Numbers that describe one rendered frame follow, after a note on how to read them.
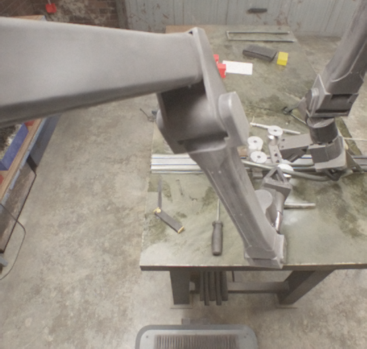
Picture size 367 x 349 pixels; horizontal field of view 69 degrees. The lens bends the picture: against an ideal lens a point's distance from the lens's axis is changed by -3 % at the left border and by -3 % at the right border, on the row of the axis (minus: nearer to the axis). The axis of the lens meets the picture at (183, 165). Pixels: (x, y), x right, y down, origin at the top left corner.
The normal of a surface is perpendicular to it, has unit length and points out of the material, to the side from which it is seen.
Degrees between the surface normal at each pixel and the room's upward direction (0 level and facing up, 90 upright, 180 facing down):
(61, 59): 61
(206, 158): 89
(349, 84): 100
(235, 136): 89
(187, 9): 90
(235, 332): 0
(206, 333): 0
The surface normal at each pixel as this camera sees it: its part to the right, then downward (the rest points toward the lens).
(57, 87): 0.87, -0.04
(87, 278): 0.00, -0.65
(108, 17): 0.00, 0.76
